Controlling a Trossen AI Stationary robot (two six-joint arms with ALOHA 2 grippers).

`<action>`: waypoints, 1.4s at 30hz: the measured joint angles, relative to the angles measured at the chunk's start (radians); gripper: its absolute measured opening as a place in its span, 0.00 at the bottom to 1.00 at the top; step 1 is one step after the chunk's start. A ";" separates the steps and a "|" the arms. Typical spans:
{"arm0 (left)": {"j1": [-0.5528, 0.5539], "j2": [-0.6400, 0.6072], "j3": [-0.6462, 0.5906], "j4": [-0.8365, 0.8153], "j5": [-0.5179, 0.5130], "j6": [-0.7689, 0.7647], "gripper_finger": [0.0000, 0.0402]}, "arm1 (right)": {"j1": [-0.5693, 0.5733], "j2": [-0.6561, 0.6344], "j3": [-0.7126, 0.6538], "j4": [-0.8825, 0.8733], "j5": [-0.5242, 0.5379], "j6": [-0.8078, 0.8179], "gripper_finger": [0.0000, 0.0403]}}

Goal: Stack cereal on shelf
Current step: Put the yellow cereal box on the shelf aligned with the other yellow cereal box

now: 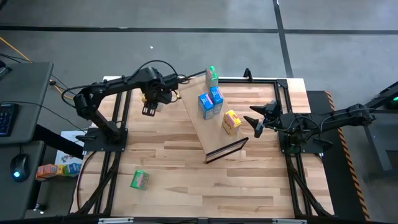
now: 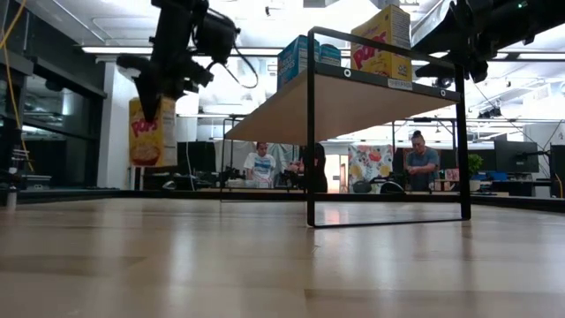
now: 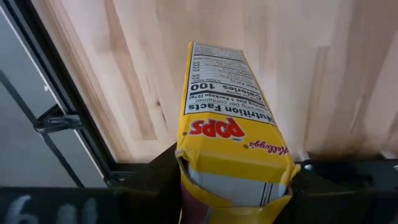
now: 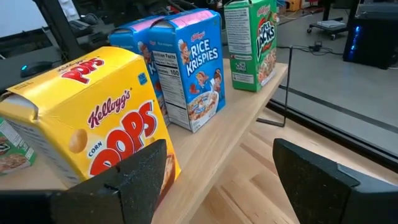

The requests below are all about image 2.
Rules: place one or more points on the black table edge rail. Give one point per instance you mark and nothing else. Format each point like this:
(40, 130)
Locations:
(66, 194)

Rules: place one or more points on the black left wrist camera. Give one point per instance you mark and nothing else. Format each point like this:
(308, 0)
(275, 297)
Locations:
(218, 35)

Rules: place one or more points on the floral patterned cloth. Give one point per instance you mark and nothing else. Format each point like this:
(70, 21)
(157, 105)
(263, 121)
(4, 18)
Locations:
(368, 163)

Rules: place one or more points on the white cylinder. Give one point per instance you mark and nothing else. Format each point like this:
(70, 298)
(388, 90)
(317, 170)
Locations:
(11, 201)

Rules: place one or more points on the blue bin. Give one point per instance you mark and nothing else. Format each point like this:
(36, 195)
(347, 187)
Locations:
(496, 176)

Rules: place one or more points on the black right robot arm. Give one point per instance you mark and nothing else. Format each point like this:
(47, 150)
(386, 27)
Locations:
(529, 22)

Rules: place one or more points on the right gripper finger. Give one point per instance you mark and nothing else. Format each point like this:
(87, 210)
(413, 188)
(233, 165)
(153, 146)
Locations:
(441, 37)
(441, 70)

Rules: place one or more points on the blue Rice Krispies cereal box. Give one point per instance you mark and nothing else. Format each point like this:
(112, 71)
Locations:
(331, 55)
(293, 59)

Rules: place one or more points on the yellow Corn Pops cereal box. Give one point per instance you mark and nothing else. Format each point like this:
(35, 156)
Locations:
(145, 146)
(379, 44)

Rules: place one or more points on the wooden shelf with black frame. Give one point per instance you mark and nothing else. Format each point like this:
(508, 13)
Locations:
(353, 106)

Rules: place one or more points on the person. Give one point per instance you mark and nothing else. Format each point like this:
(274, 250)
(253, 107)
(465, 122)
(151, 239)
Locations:
(318, 172)
(423, 163)
(260, 168)

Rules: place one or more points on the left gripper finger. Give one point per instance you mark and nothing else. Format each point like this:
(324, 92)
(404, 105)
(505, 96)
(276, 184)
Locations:
(130, 64)
(150, 93)

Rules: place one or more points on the green potted plant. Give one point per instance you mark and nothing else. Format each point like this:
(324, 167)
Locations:
(475, 163)

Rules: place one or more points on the black ceiling spotlight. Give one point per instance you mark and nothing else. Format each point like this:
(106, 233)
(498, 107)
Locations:
(441, 83)
(490, 112)

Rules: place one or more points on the black computer monitor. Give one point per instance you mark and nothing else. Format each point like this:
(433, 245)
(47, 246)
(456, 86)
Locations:
(516, 156)

